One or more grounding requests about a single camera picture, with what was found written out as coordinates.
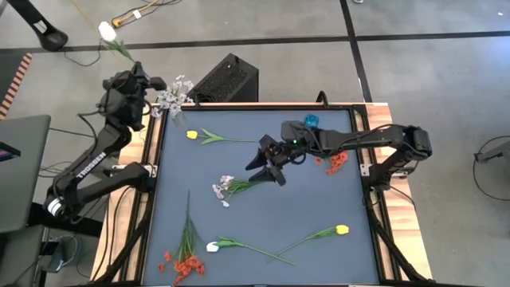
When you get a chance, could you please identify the white artificial tulip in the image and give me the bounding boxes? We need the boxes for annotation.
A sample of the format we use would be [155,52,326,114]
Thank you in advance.
[97,21,137,65]
[206,236,296,267]

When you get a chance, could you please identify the grey desk top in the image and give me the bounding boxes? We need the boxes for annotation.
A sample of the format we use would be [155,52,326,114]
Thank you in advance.
[0,114,52,234]

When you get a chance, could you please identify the black mat with striped edge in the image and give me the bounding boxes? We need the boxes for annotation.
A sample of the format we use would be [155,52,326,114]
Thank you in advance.
[0,53,33,120]

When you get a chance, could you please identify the blue vase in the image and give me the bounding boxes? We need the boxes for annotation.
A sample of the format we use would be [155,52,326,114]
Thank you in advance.
[304,113,321,131]

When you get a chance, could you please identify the grey chair seat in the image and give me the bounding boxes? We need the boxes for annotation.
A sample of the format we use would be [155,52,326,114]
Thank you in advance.
[0,225,45,287]

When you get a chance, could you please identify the long yellow floor cable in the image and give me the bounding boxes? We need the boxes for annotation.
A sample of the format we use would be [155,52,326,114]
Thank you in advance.
[69,0,105,41]

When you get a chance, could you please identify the dark tablet device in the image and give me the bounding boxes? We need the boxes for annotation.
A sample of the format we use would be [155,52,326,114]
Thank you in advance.
[0,141,22,163]

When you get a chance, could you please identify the black looped floor cable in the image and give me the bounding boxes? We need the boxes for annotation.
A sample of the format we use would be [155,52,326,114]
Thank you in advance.
[473,135,510,191]

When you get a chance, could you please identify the black aluminium table frame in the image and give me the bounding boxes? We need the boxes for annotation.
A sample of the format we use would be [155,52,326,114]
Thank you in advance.
[89,102,434,287]

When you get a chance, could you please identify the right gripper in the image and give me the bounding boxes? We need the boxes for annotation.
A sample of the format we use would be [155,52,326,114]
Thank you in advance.
[245,120,318,187]

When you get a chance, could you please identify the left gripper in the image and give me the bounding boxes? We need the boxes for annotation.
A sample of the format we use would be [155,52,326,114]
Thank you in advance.
[102,61,167,107]

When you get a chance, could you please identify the black stand foot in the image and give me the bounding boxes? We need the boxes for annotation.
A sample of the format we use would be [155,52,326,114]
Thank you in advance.
[6,0,69,53]

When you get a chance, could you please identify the red blossom spray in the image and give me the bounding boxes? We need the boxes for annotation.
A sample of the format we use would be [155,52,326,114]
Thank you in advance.
[158,190,206,287]
[313,149,350,176]

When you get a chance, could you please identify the black floor beam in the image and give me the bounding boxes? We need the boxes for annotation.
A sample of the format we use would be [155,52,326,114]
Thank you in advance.
[27,202,104,238]

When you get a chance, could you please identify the yellow artificial tulip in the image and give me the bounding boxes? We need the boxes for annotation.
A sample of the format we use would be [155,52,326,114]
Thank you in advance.
[186,127,260,145]
[267,224,351,263]

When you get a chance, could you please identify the yellow plug cable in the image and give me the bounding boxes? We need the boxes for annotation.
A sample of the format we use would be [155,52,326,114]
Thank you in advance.
[111,0,160,29]

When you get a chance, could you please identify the blue floor device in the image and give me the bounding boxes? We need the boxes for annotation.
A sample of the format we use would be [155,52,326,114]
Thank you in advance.
[45,234,82,274]

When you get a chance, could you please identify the grey stand foot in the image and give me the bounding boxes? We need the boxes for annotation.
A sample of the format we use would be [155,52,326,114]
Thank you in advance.
[473,140,510,164]

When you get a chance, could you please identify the white blossom spray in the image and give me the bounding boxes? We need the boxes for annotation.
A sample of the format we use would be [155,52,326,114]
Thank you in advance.
[212,174,276,209]
[151,74,196,120]

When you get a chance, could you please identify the blue-grey table mat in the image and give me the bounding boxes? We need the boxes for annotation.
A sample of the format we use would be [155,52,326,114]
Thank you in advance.
[142,108,382,286]

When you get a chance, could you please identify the black perforated box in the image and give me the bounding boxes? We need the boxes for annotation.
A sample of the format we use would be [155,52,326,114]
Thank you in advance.
[178,53,259,104]

